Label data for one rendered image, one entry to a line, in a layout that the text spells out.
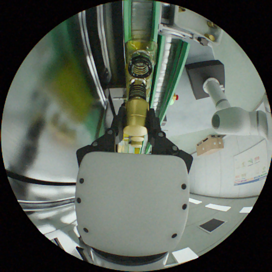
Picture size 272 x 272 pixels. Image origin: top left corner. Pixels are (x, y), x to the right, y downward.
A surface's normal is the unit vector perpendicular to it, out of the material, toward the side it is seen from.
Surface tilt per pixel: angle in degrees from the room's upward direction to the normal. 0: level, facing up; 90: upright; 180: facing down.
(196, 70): 1
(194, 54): 0
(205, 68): 1
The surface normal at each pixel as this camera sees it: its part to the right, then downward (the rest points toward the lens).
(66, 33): 1.00, 0.04
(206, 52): -0.04, 0.92
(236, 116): -0.98, -0.15
